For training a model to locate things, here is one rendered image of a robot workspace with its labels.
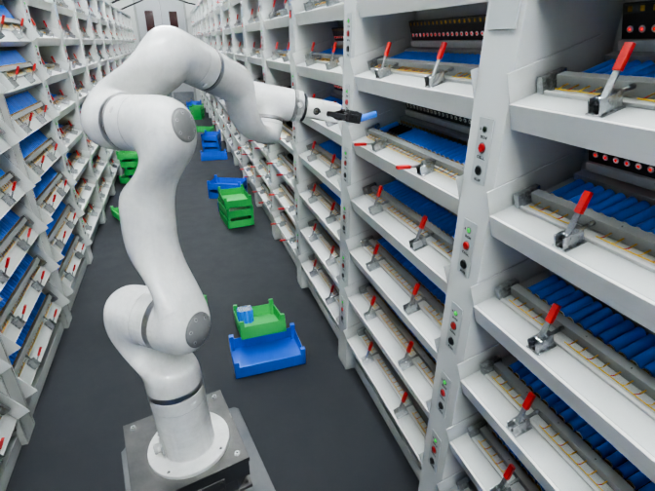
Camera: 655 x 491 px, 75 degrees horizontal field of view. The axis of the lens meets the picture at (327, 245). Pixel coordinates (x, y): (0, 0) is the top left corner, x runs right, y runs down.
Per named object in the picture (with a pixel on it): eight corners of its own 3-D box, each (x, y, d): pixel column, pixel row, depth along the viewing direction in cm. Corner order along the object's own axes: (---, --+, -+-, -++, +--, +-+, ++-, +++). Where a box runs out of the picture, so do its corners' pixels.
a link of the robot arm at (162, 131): (165, 327, 97) (222, 344, 91) (120, 352, 87) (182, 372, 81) (141, 95, 83) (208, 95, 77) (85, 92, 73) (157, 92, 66)
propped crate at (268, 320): (234, 320, 214) (232, 305, 213) (274, 313, 220) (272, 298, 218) (241, 340, 185) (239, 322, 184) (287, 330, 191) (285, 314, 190)
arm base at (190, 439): (156, 495, 92) (136, 433, 84) (142, 434, 107) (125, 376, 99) (240, 455, 100) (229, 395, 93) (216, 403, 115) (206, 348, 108)
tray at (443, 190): (462, 218, 91) (456, 178, 86) (355, 154, 143) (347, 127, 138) (541, 181, 94) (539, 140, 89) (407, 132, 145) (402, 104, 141)
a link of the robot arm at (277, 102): (293, 121, 113) (296, 86, 113) (244, 113, 109) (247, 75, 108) (286, 126, 121) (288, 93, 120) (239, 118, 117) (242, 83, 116)
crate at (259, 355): (236, 379, 176) (234, 363, 173) (230, 349, 194) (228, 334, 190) (305, 363, 185) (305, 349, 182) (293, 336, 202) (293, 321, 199)
